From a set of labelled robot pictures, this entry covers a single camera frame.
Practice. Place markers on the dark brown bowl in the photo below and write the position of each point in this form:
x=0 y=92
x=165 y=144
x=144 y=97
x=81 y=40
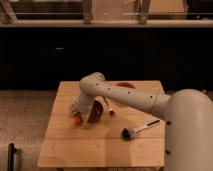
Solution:
x=96 y=112

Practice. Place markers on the orange plate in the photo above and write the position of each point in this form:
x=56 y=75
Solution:
x=125 y=84

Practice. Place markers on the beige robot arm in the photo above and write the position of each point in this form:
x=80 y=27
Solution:
x=188 y=117

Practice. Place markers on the black handle bar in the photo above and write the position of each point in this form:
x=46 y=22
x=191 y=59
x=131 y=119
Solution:
x=11 y=152

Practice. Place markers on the black dish brush white handle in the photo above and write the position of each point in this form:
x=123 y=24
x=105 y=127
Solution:
x=130 y=133

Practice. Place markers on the wooden table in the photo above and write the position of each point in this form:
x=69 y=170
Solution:
x=99 y=146

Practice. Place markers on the wooden shelf rail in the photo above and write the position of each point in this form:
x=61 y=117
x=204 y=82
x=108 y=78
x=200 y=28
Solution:
x=106 y=13

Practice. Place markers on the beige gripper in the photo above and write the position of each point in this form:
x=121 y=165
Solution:
x=82 y=105

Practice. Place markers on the small wooden brush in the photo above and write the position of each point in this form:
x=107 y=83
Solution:
x=110 y=109

